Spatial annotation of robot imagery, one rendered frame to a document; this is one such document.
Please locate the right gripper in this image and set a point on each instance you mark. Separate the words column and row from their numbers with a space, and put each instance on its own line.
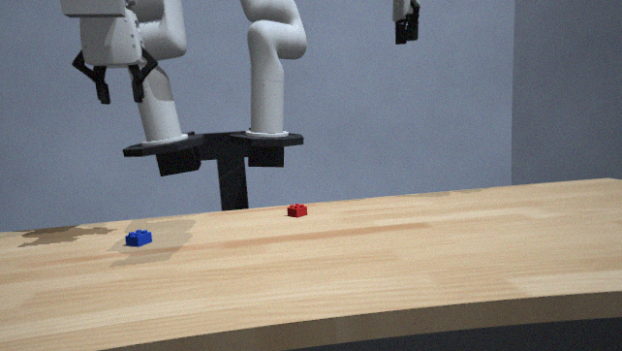
column 111, row 42

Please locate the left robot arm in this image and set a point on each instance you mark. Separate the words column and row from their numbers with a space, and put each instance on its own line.
column 277, row 32

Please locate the blue toy building block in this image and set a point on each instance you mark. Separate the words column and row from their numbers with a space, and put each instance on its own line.
column 139, row 238

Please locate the red toy brick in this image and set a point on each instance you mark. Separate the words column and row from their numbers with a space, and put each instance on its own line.
column 297, row 210

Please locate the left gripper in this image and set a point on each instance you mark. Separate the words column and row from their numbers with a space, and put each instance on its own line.
column 400, row 9

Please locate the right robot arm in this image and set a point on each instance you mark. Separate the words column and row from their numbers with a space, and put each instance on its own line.
column 165, row 39

